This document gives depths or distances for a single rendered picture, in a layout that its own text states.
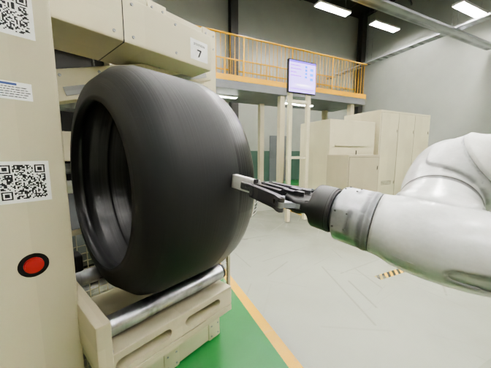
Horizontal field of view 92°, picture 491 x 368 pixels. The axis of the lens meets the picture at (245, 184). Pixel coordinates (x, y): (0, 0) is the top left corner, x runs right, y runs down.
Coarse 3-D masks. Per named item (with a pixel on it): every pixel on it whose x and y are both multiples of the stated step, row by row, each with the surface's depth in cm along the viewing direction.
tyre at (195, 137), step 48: (96, 96) 54; (144, 96) 46; (192, 96) 54; (96, 144) 82; (144, 144) 44; (192, 144) 47; (240, 144) 57; (96, 192) 84; (144, 192) 44; (192, 192) 46; (240, 192) 56; (96, 240) 71; (144, 240) 46; (192, 240) 48; (240, 240) 66; (144, 288) 54
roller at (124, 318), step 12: (204, 276) 69; (216, 276) 72; (168, 288) 62; (180, 288) 63; (192, 288) 65; (144, 300) 57; (156, 300) 58; (168, 300) 60; (120, 312) 53; (132, 312) 54; (144, 312) 55; (156, 312) 58; (120, 324) 51; (132, 324) 53
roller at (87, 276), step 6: (84, 270) 71; (90, 270) 72; (96, 270) 73; (78, 276) 69; (84, 276) 70; (90, 276) 71; (96, 276) 72; (78, 282) 69; (84, 282) 70; (90, 282) 71
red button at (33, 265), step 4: (28, 260) 44; (32, 260) 45; (36, 260) 45; (40, 260) 46; (24, 264) 44; (28, 264) 44; (32, 264) 45; (36, 264) 45; (40, 264) 46; (44, 264) 46; (24, 268) 44; (28, 268) 44; (32, 268) 45; (36, 268) 45; (40, 268) 46; (28, 272) 45; (32, 272) 45
